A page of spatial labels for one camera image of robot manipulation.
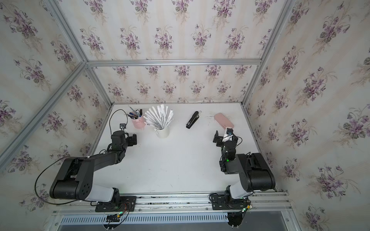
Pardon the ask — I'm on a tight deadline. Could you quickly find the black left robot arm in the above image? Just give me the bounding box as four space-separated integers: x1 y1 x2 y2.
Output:
50 131 137 204

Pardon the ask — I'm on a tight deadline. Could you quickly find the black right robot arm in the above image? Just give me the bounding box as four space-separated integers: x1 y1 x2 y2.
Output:
213 128 276 201

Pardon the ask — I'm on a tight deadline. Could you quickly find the bundle of wrapped straws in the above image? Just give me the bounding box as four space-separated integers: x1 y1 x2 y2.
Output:
143 104 174 130

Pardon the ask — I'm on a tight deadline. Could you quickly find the pink pen cup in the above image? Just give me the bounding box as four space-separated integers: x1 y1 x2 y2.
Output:
131 116 146 130

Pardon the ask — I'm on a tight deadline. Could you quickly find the pink eraser case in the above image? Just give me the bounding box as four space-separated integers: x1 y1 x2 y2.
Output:
214 113 234 129

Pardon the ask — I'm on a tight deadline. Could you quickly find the black stapler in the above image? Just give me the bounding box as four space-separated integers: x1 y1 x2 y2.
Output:
186 111 199 129

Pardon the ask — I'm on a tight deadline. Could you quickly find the white straw cup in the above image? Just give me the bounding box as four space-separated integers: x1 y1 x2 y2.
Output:
154 126 170 139

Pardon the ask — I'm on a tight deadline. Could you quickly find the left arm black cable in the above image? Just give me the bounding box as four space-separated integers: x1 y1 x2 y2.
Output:
109 109 129 136

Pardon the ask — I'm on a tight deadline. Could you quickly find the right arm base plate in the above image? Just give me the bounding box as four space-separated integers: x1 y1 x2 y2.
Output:
209 193 252 212

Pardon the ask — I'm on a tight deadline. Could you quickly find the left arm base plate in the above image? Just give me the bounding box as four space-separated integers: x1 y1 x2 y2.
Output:
95 196 137 212

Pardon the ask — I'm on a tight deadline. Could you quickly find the aluminium mounting rail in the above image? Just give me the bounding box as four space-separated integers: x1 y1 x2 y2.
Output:
51 190 293 215

